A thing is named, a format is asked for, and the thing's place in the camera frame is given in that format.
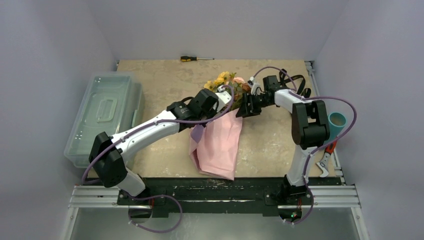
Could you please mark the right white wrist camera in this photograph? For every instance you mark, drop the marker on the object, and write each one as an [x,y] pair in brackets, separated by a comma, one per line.
[255,87]

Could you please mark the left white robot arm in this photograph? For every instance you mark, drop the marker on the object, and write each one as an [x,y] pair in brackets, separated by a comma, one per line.
[110,153]

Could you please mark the black printed ribbon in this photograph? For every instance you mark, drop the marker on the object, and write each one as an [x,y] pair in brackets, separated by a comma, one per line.
[302,90]

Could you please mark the yellow black screwdriver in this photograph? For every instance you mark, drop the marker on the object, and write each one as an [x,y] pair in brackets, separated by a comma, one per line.
[186,58]

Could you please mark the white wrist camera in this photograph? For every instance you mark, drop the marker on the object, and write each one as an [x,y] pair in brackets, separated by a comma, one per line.
[224,99]
[255,87]

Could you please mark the teal vase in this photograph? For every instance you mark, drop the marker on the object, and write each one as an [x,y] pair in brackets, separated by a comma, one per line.
[337,121]

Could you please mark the orange handled cutter tool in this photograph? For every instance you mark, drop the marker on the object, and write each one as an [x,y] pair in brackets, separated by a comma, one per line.
[323,163]

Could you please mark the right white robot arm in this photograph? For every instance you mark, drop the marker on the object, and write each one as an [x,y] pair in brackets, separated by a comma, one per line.
[310,127]

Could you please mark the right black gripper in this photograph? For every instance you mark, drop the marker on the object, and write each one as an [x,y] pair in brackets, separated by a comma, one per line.
[249,103]

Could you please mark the clear plastic storage box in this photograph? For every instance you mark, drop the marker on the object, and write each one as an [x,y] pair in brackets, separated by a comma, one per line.
[113,102]

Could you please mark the black aluminium base frame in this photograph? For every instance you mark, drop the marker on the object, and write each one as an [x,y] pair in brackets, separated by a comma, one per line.
[244,195]

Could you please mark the flower bouquet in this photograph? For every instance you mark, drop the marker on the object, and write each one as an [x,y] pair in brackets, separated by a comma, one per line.
[239,85]

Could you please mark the pink wrapping paper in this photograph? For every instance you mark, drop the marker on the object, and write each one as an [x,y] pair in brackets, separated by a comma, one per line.
[213,149]

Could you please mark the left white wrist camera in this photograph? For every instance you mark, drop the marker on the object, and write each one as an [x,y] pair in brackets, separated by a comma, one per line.
[224,99]

